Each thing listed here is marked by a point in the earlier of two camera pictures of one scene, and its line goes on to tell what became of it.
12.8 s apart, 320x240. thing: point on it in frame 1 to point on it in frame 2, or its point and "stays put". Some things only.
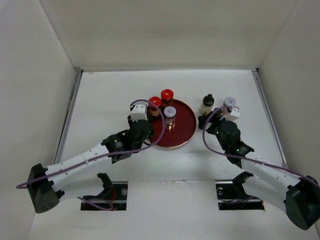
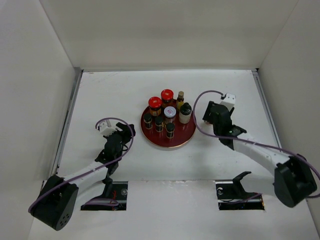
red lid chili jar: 154,111 stays put
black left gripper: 130,121 to 127,136
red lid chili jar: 167,95 stays put
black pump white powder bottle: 207,104 to 185,113
